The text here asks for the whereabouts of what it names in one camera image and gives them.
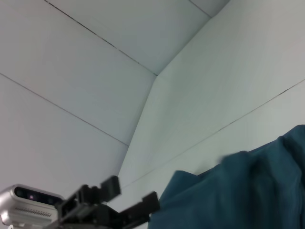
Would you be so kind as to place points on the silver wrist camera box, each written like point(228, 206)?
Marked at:
point(31, 205)

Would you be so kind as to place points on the blue shirt with FREE print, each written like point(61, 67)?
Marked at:
point(238, 190)

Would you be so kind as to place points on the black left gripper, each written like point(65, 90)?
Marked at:
point(95, 217)

